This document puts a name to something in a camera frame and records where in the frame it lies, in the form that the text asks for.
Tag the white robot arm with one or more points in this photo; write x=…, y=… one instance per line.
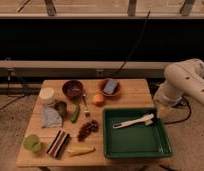
x=185, y=77

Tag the green plastic cup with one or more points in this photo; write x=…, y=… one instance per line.
x=32, y=143

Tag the orange bowl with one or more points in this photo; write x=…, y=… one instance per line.
x=101, y=85

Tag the blue sponge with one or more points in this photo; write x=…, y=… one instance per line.
x=110, y=86

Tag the orange fruit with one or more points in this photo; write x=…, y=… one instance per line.
x=98, y=99

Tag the dark red bowl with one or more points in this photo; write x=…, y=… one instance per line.
x=73, y=89

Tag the silver fork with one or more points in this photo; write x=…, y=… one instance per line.
x=86, y=111

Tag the green pepper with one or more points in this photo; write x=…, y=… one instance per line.
x=75, y=115

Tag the bunch of purple grapes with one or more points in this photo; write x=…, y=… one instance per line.
x=87, y=128

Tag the white lidded jar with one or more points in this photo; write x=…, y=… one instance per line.
x=46, y=96

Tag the wooden table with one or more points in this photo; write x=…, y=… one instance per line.
x=135, y=93

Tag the blue grey cloth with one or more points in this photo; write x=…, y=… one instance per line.
x=50, y=118

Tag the green plastic tray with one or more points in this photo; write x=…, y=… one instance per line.
x=137, y=140

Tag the striped block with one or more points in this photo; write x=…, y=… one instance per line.
x=58, y=144

